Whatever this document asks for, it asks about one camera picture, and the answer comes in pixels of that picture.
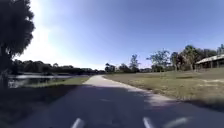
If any pond water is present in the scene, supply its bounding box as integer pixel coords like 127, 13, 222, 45
7, 74, 73, 89

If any distant row of trees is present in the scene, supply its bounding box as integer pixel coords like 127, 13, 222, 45
9, 59, 105, 76

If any grass field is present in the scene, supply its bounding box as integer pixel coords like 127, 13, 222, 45
103, 68, 224, 113

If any robot's own part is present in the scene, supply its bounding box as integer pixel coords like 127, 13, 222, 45
142, 116, 155, 128
70, 117, 86, 128

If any building with pale roof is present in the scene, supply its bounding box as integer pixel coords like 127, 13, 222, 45
194, 54, 224, 70

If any grass verge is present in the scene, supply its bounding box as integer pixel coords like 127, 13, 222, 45
0, 76, 92, 127

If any group of trees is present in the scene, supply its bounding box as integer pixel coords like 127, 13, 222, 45
104, 43, 224, 74

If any grey paved path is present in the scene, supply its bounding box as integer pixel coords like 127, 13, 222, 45
11, 74, 224, 128

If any large dark tree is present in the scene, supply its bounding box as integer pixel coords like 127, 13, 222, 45
0, 0, 36, 90

